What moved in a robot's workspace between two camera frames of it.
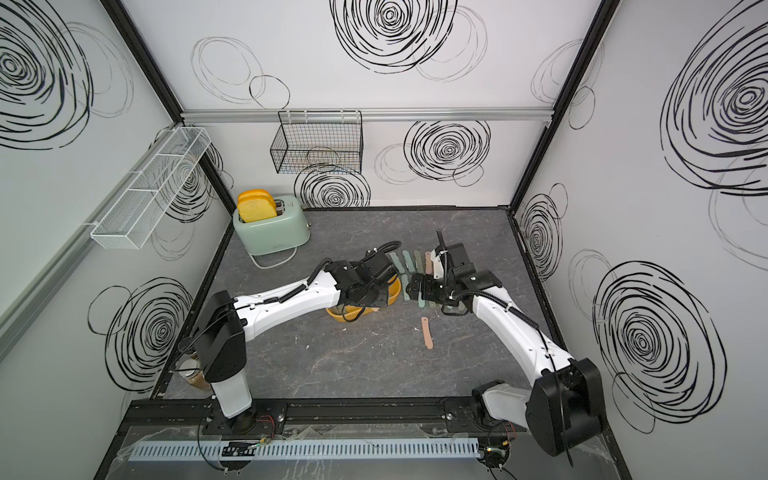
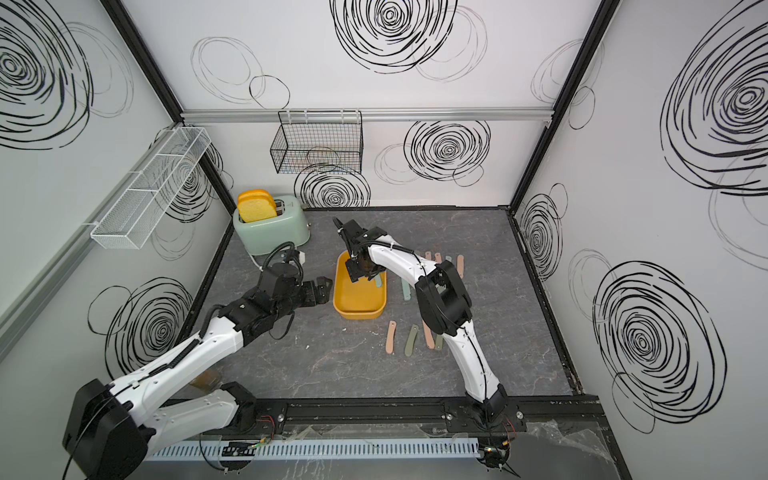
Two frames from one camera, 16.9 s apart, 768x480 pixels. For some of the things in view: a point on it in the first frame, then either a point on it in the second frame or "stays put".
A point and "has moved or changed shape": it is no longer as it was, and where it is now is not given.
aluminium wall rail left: [9, 314] stays put
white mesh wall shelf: [131, 220] stays put
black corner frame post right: [604, 13] stays put
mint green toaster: [279, 234] stays put
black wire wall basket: [319, 142] stays put
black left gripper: [383, 298] -> [324, 292]
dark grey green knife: [419, 262] has moved or changed shape
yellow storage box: [346, 313] has moved or changed shape
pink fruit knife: [426, 332] -> [391, 335]
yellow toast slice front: [256, 208] stays put
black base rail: [316, 417] stays put
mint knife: [404, 283] stays put
